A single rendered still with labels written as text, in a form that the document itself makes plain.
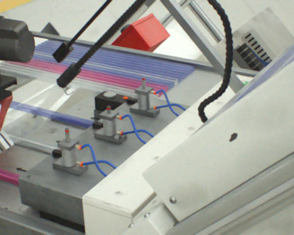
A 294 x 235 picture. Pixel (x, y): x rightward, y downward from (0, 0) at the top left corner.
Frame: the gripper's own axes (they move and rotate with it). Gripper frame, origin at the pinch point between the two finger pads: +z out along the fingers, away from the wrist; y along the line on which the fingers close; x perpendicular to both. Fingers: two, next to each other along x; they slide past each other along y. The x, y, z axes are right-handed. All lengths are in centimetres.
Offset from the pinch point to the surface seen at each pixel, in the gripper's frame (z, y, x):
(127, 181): -6.0, -13.0, -38.4
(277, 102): -27, -23, -63
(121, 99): -3.1, 16.1, -18.6
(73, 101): 37, 83, 47
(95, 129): -4.4, 1.0, -23.2
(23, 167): 1.4, -6.8, -13.0
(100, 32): 41, 163, 91
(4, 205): 1.6, -17.4, -18.1
